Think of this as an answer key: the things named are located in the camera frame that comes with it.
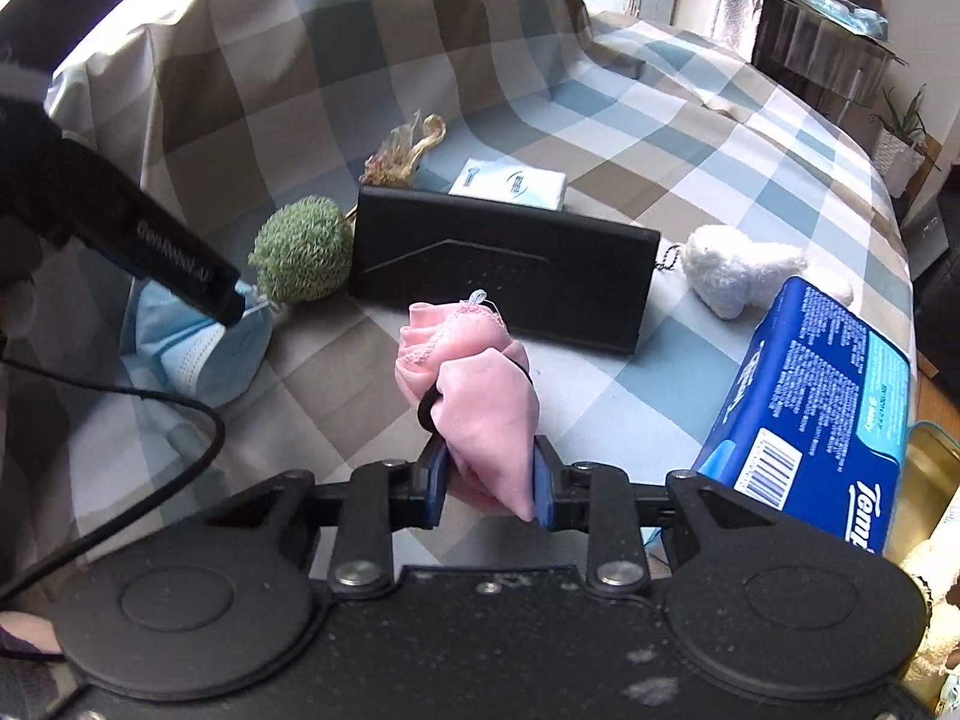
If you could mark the side table with cloth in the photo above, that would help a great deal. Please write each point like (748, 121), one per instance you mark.
(817, 60)

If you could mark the dried plant bag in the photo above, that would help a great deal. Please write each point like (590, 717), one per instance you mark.
(397, 154)

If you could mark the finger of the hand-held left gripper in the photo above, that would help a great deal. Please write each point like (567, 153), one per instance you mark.
(150, 240)

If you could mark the person's left hand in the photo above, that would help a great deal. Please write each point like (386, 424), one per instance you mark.
(16, 304)

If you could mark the blue face mask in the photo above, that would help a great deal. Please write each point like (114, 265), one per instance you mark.
(187, 360)

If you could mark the white plush toy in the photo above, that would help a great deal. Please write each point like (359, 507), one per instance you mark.
(735, 270)

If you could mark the pink cloth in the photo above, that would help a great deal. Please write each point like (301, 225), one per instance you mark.
(480, 405)

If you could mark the blue plastic packet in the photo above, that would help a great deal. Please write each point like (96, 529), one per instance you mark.
(847, 11)

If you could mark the blue tissue pack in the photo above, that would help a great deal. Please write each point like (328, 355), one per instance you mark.
(810, 382)

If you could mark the white tissue packet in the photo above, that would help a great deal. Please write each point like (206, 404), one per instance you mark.
(502, 184)

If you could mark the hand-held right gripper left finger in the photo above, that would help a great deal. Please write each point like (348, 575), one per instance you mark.
(436, 484)

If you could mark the potted plant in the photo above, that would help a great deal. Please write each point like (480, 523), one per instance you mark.
(900, 142)

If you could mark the checked blanket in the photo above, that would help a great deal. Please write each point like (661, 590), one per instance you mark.
(525, 127)

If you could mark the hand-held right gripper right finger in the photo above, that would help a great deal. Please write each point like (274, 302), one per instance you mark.
(545, 487)

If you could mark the green scrubber ball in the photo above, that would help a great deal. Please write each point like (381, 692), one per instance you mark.
(300, 251)

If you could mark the black case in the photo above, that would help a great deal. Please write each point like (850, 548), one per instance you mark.
(487, 270)

